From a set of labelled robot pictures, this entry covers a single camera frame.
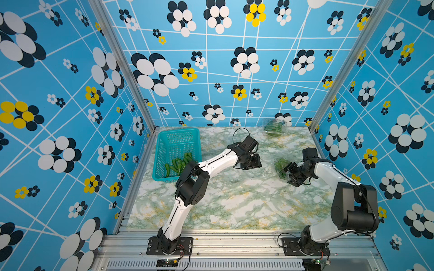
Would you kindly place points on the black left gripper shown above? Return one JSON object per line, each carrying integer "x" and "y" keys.
{"x": 256, "y": 163}

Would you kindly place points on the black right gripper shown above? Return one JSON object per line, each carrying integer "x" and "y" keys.
{"x": 295, "y": 181}

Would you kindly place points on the clear clamshell with peppers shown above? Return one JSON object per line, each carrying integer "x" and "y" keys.
{"x": 274, "y": 127}
{"x": 281, "y": 168}

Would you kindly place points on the green peppers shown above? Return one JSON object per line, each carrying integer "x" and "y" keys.
{"x": 177, "y": 165}

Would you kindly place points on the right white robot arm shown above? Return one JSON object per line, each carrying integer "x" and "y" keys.
{"x": 354, "y": 208}

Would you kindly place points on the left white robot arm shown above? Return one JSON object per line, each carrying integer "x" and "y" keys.
{"x": 193, "y": 182}

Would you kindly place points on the clear clamshell with peppers back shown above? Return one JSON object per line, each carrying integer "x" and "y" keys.
{"x": 274, "y": 127}

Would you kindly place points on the teal plastic basket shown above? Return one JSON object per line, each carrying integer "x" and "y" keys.
{"x": 173, "y": 144}

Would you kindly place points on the right controller board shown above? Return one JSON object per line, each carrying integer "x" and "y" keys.
{"x": 315, "y": 264}

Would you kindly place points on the controller board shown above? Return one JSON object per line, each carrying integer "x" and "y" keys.
{"x": 167, "y": 264}
{"x": 315, "y": 264}

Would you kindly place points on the left controller board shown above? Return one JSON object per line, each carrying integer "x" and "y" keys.
{"x": 167, "y": 264}

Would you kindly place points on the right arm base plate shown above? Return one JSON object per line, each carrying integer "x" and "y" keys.
{"x": 297, "y": 247}

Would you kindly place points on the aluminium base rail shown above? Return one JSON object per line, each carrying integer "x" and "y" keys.
{"x": 235, "y": 250}

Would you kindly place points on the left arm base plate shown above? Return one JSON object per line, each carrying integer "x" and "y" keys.
{"x": 181, "y": 246}

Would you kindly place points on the aluminium frame post left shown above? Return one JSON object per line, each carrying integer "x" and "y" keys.
{"x": 103, "y": 18}

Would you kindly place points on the aluminium frame post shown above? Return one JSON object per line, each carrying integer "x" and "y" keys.
{"x": 103, "y": 18}
{"x": 361, "y": 42}

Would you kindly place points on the aluminium frame post right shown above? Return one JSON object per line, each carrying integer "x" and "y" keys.
{"x": 361, "y": 42}

